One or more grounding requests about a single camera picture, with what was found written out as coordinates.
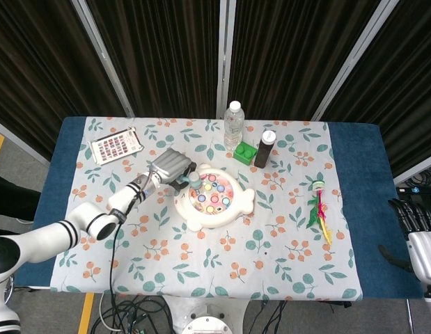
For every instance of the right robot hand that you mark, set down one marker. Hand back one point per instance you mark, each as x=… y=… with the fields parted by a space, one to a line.
x=424 y=254

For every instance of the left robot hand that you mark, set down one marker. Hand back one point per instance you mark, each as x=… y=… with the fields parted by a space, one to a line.
x=171 y=165

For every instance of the teal and grey toy hammer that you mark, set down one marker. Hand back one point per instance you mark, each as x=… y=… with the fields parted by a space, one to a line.
x=195 y=181

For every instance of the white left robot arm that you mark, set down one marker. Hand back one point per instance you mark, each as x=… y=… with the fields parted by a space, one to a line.
x=44 y=240

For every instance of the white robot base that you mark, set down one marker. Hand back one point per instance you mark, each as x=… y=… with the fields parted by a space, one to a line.
x=204 y=313

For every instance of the white fishing toy game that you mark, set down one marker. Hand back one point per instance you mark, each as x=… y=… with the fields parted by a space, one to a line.
x=232 y=215

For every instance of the nail sticker sheet pack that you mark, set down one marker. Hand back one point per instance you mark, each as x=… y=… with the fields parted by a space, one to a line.
x=114 y=146

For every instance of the blue table cover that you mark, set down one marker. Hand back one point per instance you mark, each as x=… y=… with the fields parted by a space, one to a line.
x=368 y=208

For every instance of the clear plastic water bottle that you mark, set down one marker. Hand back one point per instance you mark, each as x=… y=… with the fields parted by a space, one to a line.
x=233 y=128

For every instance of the green plastic building block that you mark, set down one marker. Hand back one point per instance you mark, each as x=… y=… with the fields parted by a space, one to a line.
x=244 y=154

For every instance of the dark brown bottle white cap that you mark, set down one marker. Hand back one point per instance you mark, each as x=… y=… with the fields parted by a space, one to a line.
x=264 y=153

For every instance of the dark pleated curtain panel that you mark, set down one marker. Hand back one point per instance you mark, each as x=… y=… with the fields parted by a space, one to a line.
x=34 y=69
x=288 y=59
x=166 y=59
x=410 y=87

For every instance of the floral print tablecloth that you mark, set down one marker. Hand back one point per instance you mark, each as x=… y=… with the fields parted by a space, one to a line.
x=215 y=264

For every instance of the feather shuttlecock toy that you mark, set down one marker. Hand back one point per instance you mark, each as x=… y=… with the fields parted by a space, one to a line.
x=319 y=212

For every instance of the grey metal screen rail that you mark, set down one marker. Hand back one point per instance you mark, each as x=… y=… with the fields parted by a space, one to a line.
x=417 y=173
x=20 y=141

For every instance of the grey metal screen post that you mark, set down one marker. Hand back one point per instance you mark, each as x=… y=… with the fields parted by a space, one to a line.
x=354 y=59
x=225 y=59
x=103 y=59

